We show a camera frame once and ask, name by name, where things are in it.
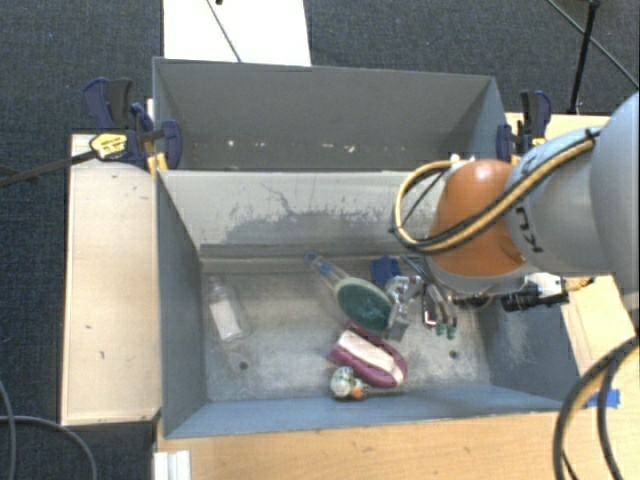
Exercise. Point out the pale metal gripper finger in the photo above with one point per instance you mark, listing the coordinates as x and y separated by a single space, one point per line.
398 329

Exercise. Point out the blue plastic object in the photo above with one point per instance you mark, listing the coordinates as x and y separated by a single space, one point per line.
384 270

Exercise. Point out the purple and white cloth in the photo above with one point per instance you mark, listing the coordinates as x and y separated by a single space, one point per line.
370 355

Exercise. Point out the small white and orange toy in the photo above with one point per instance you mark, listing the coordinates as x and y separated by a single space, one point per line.
345 384

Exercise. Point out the grey metal bin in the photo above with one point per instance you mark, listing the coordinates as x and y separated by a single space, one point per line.
280 318

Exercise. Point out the clear plastic bottle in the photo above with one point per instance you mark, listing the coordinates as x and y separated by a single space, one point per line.
226 313

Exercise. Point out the pale wood board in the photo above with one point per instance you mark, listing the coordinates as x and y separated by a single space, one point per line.
112 278

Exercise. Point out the black cylinder on white bracket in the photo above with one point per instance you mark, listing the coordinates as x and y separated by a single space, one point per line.
525 300

